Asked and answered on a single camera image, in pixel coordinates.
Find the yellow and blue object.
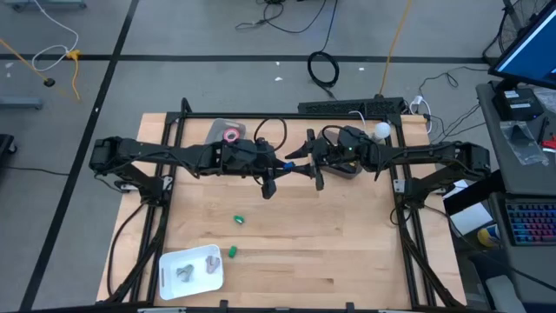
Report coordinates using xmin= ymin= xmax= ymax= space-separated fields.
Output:
xmin=476 ymin=224 xmax=501 ymax=249

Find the black floor fan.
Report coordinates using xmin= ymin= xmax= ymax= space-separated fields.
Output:
xmin=482 ymin=0 xmax=553 ymax=66

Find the white plastic tray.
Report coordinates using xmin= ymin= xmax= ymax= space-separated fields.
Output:
xmin=158 ymin=244 xmax=225 ymax=302

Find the grey desk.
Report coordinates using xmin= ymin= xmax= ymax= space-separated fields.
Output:
xmin=476 ymin=80 xmax=556 ymax=196

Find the black power strip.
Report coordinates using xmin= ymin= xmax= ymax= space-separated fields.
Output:
xmin=297 ymin=97 xmax=407 ymax=117

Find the yellow hanging cable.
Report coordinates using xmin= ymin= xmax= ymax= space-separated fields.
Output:
xmin=378 ymin=0 xmax=413 ymax=97

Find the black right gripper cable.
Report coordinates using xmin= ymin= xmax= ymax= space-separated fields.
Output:
xmin=321 ymin=124 xmax=348 ymax=147

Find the clear plastic bag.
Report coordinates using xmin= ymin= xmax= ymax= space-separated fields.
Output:
xmin=499 ymin=120 xmax=550 ymax=167

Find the grey staple remover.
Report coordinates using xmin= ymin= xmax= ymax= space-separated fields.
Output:
xmin=175 ymin=263 xmax=195 ymax=283

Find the light grey plastic bin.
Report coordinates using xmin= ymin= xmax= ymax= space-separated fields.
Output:
xmin=203 ymin=117 xmax=248 ymax=147

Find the white floor cable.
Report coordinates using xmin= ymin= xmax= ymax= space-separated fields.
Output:
xmin=30 ymin=0 xmax=80 ymax=73

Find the yellow floor cable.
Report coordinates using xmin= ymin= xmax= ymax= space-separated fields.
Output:
xmin=0 ymin=39 xmax=83 ymax=102

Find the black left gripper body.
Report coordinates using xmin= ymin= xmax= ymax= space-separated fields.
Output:
xmin=225 ymin=139 xmax=279 ymax=201

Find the dark translucent plastic bin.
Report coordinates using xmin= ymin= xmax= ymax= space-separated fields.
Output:
xmin=319 ymin=129 xmax=369 ymax=179

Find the backlit colourful keyboard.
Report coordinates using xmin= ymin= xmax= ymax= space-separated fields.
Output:
xmin=506 ymin=202 xmax=556 ymax=247

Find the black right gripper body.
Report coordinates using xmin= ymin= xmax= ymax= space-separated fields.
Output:
xmin=307 ymin=126 xmax=368 ymax=191

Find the black mini computer box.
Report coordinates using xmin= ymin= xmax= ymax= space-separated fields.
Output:
xmin=492 ymin=88 xmax=545 ymax=122

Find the computer monitor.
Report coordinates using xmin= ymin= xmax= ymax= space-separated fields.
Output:
xmin=488 ymin=0 xmax=556 ymax=90

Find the black floor cable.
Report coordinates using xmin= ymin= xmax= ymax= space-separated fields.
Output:
xmin=235 ymin=0 xmax=340 ymax=53

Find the white plug cable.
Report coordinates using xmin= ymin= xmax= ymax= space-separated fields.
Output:
xmin=407 ymin=94 xmax=434 ymax=135

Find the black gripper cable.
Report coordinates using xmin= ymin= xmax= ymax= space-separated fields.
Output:
xmin=321 ymin=124 xmax=348 ymax=147
xmin=254 ymin=117 xmax=288 ymax=153

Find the white paper sheet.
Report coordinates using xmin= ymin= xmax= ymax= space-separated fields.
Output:
xmin=449 ymin=202 xmax=494 ymax=236

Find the coiled black cable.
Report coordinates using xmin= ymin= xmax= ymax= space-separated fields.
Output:
xmin=307 ymin=50 xmax=341 ymax=88

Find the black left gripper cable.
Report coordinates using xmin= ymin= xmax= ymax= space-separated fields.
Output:
xmin=254 ymin=117 xmax=288 ymax=153

